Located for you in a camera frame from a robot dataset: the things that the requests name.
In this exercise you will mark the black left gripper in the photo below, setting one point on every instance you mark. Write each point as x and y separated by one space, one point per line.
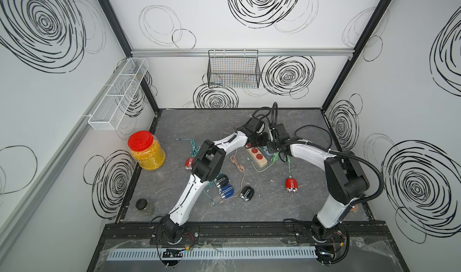
264 136

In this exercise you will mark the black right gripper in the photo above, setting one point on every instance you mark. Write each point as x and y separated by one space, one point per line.
269 148

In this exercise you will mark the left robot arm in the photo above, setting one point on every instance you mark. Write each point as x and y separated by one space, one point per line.
206 167

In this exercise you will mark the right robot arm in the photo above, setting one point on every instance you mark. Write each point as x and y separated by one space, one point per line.
345 178

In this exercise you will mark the beige power strip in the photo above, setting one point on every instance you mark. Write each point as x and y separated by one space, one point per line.
258 158

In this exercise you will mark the clear jar of yellow flakes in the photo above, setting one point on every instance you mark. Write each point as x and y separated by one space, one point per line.
146 149

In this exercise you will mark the small dark glass jar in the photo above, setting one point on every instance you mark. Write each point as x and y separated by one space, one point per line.
145 206

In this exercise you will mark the black wire basket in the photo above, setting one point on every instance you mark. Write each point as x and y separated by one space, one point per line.
233 72

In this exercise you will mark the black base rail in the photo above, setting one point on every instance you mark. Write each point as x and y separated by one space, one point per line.
198 232

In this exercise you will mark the aluminium wall rail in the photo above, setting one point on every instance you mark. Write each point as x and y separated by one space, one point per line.
150 53

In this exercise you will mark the white wire shelf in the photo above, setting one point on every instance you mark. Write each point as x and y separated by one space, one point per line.
120 93

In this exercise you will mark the white slotted cable duct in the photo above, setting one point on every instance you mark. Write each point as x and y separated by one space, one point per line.
214 253

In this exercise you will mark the right black corner post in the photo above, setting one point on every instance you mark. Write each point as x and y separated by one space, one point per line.
375 18

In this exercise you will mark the black corner frame post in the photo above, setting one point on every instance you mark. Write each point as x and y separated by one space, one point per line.
126 47

